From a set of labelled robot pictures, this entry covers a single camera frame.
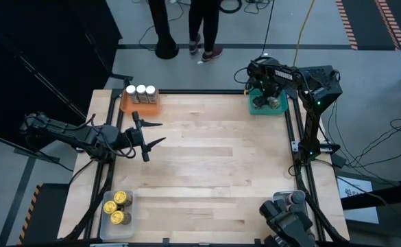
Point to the clear plastic bin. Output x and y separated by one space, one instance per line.
118 233

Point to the silver mounting bracket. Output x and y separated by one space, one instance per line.
295 146

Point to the teal plastic bin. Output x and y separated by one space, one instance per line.
282 109

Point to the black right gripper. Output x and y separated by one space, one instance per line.
265 91

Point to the small glass saffron jar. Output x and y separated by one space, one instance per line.
273 103

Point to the person's shoe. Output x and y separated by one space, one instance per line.
195 44
212 54

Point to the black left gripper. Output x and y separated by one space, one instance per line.
131 137

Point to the black curtain partition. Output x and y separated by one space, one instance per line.
32 51

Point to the black perforated computer case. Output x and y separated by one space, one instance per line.
323 77

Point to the black-capped purple-label spice bottle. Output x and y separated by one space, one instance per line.
297 198

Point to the black hazard-edged floor mat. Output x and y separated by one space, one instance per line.
368 20
46 223

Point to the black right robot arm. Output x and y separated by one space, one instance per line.
310 103

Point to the black table frame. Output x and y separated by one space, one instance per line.
203 91

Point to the white-capped clear spice bottle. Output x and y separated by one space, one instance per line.
131 93
141 93
151 93

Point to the white plastic bin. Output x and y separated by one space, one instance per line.
279 197

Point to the black support beam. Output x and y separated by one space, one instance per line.
385 195

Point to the white printed paper sheet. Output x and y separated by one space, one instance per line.
361 214

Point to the person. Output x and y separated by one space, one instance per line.
203 20

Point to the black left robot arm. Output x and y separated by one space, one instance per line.
66 133

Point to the orange plastic bin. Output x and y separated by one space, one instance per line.
138 108

